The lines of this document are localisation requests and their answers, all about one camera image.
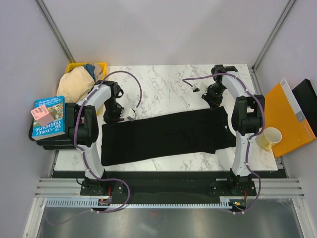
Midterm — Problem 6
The pink cube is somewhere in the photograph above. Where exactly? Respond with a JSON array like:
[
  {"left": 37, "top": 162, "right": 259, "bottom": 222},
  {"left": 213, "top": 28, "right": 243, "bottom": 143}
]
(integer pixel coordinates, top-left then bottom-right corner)
[{"left": 31, "top": 105, "right": 54, "bottom": 127}]

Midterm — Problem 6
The black t shirt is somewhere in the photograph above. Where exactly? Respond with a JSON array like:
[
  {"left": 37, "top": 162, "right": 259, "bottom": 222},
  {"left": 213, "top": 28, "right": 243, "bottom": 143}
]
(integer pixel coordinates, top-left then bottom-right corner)
[{"left": 101, "top": 107, "right": 236, "bottom": 166}]

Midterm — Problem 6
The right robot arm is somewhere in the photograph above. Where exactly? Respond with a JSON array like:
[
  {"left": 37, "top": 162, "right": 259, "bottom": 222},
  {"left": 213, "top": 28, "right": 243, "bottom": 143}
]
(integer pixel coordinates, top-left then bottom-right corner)
[{"left": 200, "top": 64, "right": 265, "bottom": 195}]

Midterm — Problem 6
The yellow plastic bin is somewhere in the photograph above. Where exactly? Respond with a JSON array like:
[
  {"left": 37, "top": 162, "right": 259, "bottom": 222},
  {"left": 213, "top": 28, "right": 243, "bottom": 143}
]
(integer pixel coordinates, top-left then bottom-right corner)
[{"left": 66, "top": 61, "right": 108, "bottom": 115}]

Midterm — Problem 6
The black box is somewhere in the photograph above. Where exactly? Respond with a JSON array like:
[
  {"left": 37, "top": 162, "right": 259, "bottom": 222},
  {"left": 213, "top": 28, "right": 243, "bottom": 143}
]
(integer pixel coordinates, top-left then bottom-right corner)
[{"left": 292, "top": 79, "right": 317, "bottom": 136}]

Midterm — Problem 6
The white slotted cable duct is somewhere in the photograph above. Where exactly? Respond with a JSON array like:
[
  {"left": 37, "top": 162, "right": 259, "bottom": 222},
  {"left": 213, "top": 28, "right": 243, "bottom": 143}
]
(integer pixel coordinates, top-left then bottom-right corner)
[{"left": 45, "top": 196, "right": 245, "bottom": 209}]

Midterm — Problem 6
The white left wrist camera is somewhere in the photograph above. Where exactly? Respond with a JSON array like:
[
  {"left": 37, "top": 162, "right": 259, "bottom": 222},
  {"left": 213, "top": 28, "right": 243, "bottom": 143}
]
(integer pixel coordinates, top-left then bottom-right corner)
[{"left": 123, "top": 108, "right": 136, "bottom": 121}]

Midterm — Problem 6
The blue paperback book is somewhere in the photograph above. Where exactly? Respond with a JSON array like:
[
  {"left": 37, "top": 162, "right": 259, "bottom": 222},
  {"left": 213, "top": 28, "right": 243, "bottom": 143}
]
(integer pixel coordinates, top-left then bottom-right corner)
[{"left": 31, "top": 96, "right": 65, "bottom": 141}]

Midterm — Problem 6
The orange folder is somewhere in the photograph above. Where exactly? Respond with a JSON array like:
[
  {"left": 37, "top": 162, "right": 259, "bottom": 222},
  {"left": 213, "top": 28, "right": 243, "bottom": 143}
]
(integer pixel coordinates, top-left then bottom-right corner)
[{"left": 264, "top": 78, "right": 316, "bottom": 157}]

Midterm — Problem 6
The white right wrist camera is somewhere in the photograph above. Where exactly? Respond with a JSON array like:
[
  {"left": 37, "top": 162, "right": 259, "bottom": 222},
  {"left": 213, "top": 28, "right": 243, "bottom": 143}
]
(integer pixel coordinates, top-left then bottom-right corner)
[{"left": 193, "top": 82, "right": 208, "bottom": 96}]

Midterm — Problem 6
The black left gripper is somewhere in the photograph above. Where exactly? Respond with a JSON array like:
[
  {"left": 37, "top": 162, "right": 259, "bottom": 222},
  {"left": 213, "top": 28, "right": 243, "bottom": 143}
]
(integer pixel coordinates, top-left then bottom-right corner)
[{"left": 103, "top": 97, "right": 125, "bottom": 128}]

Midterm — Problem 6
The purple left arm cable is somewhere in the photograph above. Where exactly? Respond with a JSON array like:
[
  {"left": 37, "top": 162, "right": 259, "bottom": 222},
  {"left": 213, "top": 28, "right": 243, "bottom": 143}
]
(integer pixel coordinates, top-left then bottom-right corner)
[{"left": 44, "top": 71, "right": 143, "bottom": 226}]

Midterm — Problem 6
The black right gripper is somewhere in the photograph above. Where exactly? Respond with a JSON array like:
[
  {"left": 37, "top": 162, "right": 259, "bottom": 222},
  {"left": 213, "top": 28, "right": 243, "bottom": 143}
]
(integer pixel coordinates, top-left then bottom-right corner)
[{"left": 202, "top": 83, "right": 226, "bottom": 111}]

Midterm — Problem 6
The blue t shirt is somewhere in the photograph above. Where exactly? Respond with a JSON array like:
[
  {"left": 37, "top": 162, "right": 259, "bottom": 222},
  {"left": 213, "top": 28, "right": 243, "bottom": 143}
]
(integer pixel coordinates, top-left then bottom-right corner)
[{"left": 83, "top": 63, "right": 96, "bottom": 81}]

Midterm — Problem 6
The yellow mug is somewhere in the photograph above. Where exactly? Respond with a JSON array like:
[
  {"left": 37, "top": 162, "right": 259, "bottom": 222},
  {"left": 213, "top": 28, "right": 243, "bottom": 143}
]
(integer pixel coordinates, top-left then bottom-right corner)
[{"left": 256, "top": 127, "right": 282, "bottom": 151}]

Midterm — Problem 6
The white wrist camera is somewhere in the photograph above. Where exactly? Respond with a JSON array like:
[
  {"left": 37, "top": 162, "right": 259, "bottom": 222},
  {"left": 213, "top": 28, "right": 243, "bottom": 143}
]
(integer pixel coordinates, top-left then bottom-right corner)
[
  {"left": 123, "top": 108, "right": 136, "bottom": 121},
  {"left": 193, "top": 82, "right": 208, "bottom": 96}
]

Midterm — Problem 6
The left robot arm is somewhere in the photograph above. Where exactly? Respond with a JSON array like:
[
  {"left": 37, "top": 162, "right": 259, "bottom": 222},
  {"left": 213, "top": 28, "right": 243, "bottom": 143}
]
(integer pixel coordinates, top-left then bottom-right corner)
[{"left": 68, "top": 80, "right": 124, "bottom": 195}]

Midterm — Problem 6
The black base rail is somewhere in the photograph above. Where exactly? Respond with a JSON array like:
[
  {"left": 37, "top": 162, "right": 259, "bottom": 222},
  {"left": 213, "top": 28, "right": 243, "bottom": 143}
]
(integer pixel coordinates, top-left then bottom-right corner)
[{"left": 53, "top": 169, "right": 287, "bottom": 202}]

